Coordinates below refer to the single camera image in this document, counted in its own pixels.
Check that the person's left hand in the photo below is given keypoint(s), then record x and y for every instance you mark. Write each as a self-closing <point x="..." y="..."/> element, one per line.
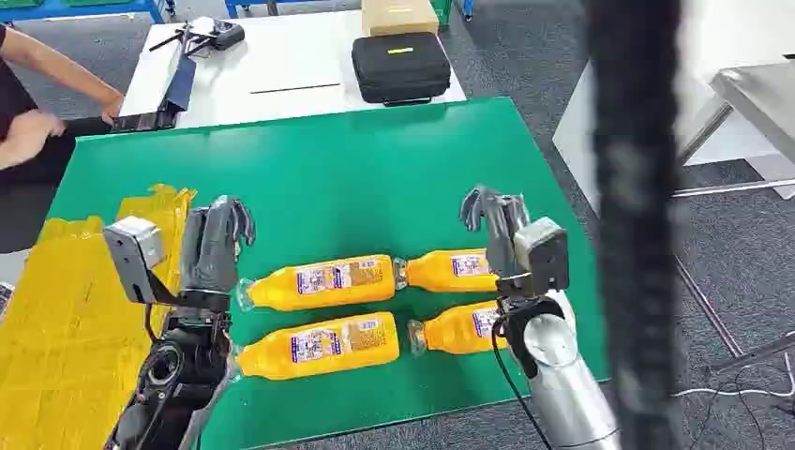
<point x="113" y="109"/>

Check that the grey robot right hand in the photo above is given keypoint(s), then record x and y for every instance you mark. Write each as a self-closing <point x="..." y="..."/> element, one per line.
<point x="500" y="236"/>

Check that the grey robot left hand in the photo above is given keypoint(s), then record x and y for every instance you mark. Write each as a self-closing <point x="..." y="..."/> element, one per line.
<point x="211" y="248"/>

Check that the person's right hand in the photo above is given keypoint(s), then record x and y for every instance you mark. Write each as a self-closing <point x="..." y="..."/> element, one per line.
<point x="34" y="133"/>

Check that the orange drink bottle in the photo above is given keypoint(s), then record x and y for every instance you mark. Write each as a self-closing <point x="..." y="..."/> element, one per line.
<point x="447" y="273"/>
<point x="453" y="329"/>
<point x="317" y="348"/>
<point x="323" y="282"/>

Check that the person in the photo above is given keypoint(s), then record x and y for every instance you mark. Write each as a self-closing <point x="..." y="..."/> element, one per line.
<point x="18" y="199"/>

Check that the laptop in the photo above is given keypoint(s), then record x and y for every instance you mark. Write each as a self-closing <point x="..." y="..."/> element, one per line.
<point x="180" y="84"/>

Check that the blue rack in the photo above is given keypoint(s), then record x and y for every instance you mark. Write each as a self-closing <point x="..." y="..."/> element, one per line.
<point x="248" y="6"/>
<point x="93" y="9"/>

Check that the white platform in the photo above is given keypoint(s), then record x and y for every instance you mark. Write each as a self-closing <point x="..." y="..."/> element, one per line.
<point x="574" y="143"/>

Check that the black blurred pole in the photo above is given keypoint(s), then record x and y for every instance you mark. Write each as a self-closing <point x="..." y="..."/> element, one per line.
<point x="633" y="217"/>

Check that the black remote controller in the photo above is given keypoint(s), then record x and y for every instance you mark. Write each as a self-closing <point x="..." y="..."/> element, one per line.
<point x="226" y="34"/>

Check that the green mat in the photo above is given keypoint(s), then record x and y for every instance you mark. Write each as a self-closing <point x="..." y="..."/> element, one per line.
<point x="348" y="186"/>

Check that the white table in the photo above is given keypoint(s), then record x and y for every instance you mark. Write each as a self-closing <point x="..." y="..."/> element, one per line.
<point x="279" y="62"/>

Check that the yellow sheet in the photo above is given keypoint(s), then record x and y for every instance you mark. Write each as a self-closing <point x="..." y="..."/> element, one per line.
<point x="62" y="341"/>

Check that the black carrying case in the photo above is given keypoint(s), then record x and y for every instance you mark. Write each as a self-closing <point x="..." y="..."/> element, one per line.
<point x="400" y="68"/>

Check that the green crate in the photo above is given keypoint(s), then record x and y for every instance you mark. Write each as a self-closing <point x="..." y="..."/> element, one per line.
<point x="442" y="9"/>

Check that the cardboard box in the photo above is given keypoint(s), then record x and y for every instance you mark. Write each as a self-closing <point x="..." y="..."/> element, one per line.
<point x="397" y="15"/>

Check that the grey metal bar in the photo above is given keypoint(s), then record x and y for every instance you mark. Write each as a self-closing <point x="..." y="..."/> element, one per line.
<point x="754" y="354"/>

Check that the steel bench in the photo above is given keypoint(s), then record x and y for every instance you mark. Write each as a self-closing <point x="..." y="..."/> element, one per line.
<point x="764" y="99"/>

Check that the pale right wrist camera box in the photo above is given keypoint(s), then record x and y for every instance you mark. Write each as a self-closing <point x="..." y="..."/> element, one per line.
<point x="543" y="254"/>

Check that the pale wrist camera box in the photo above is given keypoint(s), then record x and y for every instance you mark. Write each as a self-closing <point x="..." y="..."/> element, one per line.
<point x="133" y="254"/>
<point x="543" y="254"/>

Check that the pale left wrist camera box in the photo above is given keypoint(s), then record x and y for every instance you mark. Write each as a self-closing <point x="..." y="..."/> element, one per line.
<point x="133" y="254"/>

